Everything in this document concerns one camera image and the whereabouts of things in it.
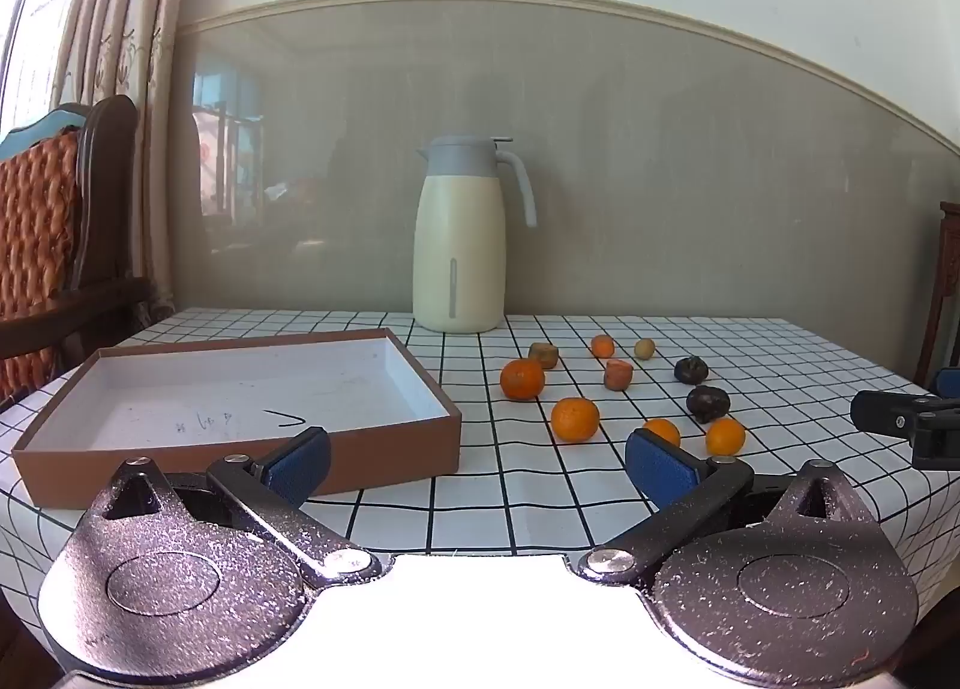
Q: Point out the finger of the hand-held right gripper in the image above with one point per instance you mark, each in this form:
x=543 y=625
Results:
x=949 y=383
x=881 y=413

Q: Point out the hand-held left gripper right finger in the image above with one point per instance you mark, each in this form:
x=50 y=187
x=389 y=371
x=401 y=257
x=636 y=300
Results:
x=660 y=468

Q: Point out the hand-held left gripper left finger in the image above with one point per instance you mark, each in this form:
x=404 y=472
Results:
x=300 y=465

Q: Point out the dark wrinkled fruit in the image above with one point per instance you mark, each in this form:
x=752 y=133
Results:
x=707 y=403
x=691 y=369

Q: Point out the pale pinkish carrot piece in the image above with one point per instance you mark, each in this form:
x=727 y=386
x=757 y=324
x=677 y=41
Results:
x=618 y=375

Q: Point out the brown shallow cardboard box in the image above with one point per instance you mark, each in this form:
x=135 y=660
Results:
x=225 y=389

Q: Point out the greenish brown carrot piece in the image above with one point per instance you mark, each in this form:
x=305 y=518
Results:
x=543 y=355

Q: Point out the large tangerine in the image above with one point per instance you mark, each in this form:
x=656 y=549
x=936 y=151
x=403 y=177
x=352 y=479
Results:
x=575 y=419
x=523 y=379

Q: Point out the small tangerine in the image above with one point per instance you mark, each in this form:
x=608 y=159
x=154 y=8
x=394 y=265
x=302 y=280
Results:
x=725 y=436
x=663 y=430

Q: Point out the dark wooden furniture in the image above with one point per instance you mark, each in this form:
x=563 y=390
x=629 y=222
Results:
x=943 y=284

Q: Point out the small tan potato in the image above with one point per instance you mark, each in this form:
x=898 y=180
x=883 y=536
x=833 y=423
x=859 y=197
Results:
x=643 y=348

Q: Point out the bright orange carrot piece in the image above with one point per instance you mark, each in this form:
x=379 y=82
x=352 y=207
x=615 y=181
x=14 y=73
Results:
x=602 y=345

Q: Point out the white black checked tablecloth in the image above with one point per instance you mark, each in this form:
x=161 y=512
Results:
x=487 y=494

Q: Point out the cream thermos jug grey lid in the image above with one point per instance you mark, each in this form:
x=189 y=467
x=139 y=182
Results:
x=457 y=246

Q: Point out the dark wooden chair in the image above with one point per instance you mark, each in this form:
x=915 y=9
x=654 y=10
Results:
x=112 y=224

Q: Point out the orange woven chair cushion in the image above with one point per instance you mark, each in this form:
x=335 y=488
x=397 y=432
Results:
x=34 y=246

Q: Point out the beige embroidered curtain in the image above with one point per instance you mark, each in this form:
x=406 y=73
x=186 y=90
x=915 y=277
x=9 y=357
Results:
x=142 y=21

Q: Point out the window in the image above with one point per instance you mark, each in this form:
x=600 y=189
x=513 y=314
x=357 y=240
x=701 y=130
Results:
x=26 y=6

